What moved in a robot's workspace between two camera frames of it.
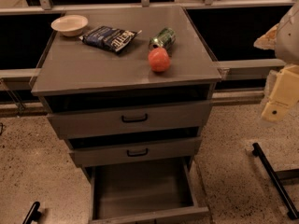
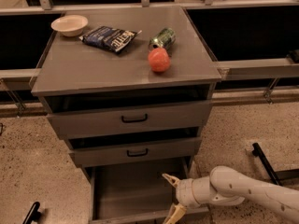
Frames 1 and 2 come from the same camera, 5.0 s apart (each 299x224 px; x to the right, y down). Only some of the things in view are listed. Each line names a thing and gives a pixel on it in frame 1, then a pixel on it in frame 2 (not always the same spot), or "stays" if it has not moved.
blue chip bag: [110, 38] stays
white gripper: [289, 40] -> [183, 192]
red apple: [159, 59] stays
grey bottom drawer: [143, 192] stays
